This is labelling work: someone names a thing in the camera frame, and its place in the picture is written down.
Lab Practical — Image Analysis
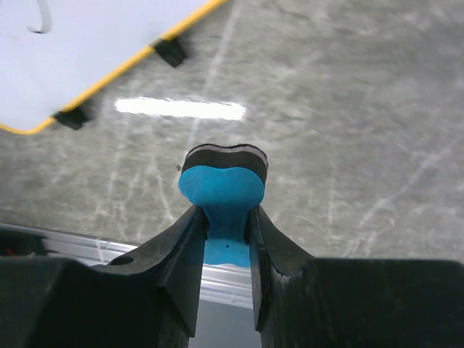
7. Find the black right whiteboard foot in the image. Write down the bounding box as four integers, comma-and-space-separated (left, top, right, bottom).
151, 37, 188, 67

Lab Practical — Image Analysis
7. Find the blue whiteboard eraser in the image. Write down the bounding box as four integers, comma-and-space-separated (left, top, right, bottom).
178, 144, 268, 268

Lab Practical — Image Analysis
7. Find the aluminium front mounting rail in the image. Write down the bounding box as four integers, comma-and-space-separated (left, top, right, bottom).
1, 215, 261, 347

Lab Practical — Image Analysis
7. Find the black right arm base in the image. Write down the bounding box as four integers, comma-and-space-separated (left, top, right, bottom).
0, 228, 46, 257

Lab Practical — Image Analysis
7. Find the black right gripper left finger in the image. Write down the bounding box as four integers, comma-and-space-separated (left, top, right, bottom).
1, 207, 208, 347

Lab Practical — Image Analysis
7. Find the black whiteboard foot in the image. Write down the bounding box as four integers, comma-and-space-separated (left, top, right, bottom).
151, 37, 188, 67
53, 107, 92, 131

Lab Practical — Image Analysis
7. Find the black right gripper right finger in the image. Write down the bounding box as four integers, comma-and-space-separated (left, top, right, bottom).
248, 207, 463, 347

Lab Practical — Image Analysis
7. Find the yellow framed whiteboard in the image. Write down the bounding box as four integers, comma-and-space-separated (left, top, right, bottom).
1, 1, 220, 135

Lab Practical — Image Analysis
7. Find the black left whiteboard foot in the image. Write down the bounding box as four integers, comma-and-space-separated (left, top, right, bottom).
53, 107, 92, 131

